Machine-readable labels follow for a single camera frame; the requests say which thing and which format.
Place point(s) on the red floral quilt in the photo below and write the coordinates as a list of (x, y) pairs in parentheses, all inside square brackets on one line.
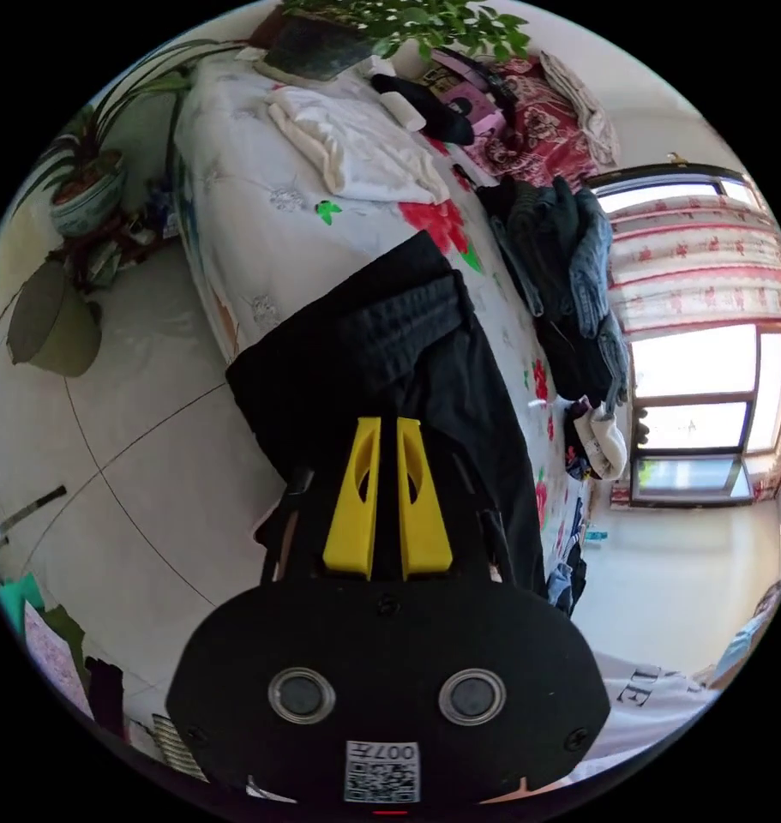
[(535, 138)]

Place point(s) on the potted plant with long leaves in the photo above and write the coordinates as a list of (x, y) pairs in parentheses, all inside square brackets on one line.
[(84, 186)]

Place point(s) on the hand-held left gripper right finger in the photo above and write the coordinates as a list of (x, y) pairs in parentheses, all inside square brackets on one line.
[(424, 521)]

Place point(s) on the pile of clothes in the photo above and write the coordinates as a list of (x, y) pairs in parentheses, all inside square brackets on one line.
[(557, 289)]

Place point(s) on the person's body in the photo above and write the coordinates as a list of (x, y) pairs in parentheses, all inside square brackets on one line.
[(647, 707)]

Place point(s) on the bed with floral white sheet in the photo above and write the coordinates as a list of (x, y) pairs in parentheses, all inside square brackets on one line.
[(248, 244)]

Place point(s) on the potted plant with small leaves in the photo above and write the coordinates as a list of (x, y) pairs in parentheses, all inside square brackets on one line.
[(364, 32)]

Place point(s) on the red patterned curtain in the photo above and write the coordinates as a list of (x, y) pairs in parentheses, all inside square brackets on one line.
[(699, 263)]

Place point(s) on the black pants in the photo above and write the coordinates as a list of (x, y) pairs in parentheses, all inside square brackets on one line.
[(390, 360)]

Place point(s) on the black and white garment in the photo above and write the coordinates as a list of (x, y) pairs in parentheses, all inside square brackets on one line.
[(428, 106)]

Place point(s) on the window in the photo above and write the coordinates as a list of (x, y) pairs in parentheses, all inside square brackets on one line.
[(692, 411)]

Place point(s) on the white folded garment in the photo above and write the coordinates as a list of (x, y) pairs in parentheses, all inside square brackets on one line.
[(358, 144)]

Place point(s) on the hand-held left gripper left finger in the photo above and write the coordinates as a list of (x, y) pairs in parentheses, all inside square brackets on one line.
[(351, 514)]

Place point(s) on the striped grey pillow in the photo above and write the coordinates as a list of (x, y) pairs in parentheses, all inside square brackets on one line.
[(580, 106)]

